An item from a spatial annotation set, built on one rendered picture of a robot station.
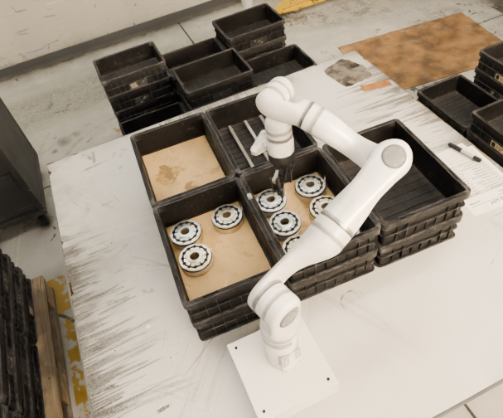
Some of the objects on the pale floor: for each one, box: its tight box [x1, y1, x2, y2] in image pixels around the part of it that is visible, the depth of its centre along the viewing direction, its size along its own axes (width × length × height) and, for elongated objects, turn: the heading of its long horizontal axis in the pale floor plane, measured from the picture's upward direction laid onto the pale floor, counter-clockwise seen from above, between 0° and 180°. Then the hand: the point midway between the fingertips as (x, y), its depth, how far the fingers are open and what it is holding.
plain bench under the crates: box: [46, 51, 503, 418], centre depth 192 cm, size 160×160×70 cm
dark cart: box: [0, 55, 50, 241], centre depth 256 cm, size 60×45×90 cm
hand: (284, 184), depth 134 cm, fingers open, 5 cm apart
